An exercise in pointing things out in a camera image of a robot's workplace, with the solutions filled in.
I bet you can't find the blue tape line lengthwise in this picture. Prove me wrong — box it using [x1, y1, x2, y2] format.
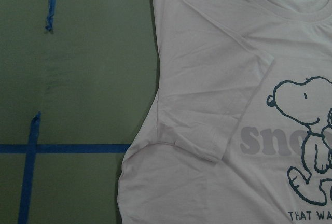
[18, 111, 42, 224]

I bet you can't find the blue tape line crosswise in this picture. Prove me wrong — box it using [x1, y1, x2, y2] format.
[1, 144, 130, 154]

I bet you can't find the pink Snoopy t-shirt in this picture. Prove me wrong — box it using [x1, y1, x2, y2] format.
[118, 0, 331, 223]

